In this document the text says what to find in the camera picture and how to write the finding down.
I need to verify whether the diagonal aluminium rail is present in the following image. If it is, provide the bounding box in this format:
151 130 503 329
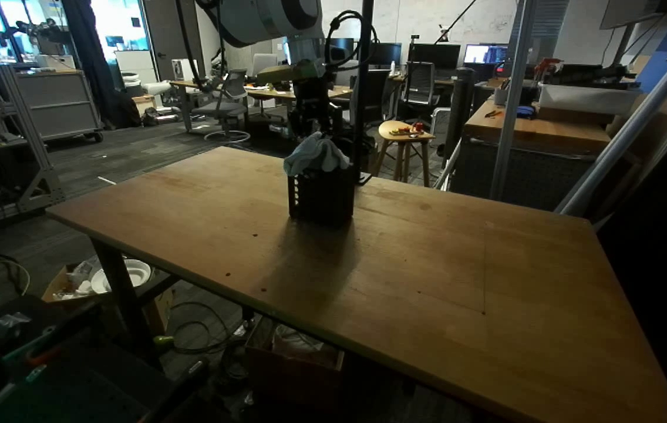
555 18 667 221

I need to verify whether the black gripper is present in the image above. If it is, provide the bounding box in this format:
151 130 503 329
294 75 338 122

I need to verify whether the lit computer monitor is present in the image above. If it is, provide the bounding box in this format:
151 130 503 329
460 42 511 68

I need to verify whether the black perforated basket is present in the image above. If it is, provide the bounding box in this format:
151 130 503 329
285 160 362 230

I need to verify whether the dark computer monitor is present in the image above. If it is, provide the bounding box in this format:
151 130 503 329
406 42 463 73
373 42 403 68

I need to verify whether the grey office chair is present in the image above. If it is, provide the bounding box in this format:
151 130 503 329
401 58 440 108

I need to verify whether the white storage bin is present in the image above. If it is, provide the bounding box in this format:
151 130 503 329
535 80 642 116

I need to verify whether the white and blue towel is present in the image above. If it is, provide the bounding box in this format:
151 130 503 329
281 128 354 177

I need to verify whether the cardboard box with white packing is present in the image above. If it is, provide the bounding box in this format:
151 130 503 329
241 315 347 401

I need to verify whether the round wooden stool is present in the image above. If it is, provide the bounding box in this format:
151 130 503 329
373 116 434 187

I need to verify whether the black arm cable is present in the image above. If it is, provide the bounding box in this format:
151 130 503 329
322 7 381 80

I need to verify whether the grey drawer cabinet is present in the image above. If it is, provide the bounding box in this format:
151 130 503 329
12 68 106 145

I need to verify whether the cardboard box with bowl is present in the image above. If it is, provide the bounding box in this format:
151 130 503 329
38 255 171 330

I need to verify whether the grey metal shelf rack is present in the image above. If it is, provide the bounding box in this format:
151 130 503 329
0 60 69 237

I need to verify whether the black tray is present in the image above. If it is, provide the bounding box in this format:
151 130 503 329
542 62 637 88

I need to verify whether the white bowl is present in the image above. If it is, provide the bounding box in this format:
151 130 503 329
86 255 152 297

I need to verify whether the wooden workbench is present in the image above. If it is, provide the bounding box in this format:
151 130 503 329
448 96 612 214

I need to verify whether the silver vertical post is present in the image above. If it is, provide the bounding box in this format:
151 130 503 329
488 0 534 201

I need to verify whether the black table leg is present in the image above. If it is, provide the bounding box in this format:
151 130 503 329
89 237 165 365

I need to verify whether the black vertical pole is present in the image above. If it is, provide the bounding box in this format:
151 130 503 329
340 0 376 187

